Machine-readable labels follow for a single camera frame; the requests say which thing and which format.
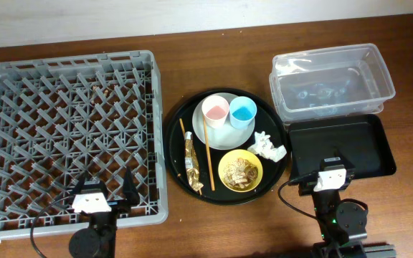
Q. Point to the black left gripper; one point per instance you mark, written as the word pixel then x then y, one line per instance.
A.
pixel 119 204

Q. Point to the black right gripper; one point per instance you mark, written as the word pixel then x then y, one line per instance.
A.
pixel 306 188

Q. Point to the white tissue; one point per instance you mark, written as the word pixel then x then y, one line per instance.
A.
pixel 265 148

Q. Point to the yellow bowl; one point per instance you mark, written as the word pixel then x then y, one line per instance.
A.
pixel 245 154

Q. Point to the food scraps pile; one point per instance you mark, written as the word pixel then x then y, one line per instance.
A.
pixel 239 174

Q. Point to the gold snack wrapper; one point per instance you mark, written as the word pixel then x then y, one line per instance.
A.
pixel 191 161

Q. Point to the blue cup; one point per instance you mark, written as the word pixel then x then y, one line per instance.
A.
pixel 242 111

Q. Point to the wooden chopstick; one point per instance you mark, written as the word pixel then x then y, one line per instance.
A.
pixel 209 161
pixel 182 126

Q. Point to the pink cup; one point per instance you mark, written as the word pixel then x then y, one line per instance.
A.
pixel 215 110

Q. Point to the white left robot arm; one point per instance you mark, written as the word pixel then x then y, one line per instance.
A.
pixel 98 239

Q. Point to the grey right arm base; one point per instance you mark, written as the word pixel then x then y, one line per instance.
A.
pixel 371 251

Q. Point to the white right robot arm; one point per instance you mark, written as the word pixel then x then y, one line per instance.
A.
pixel 342 221

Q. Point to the grey plastic dishwasher rack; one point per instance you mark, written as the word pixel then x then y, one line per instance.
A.
pixel 60 117

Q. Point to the black rectangular tray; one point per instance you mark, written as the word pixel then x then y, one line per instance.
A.
pixel 357 143

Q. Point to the round black serving tray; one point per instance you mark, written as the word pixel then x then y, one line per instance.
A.
pixel 173 141

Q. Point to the grey round plate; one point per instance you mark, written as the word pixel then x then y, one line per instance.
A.
pixel 226 137

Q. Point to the clear plastic bin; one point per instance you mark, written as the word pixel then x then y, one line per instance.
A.
pixel 330 82

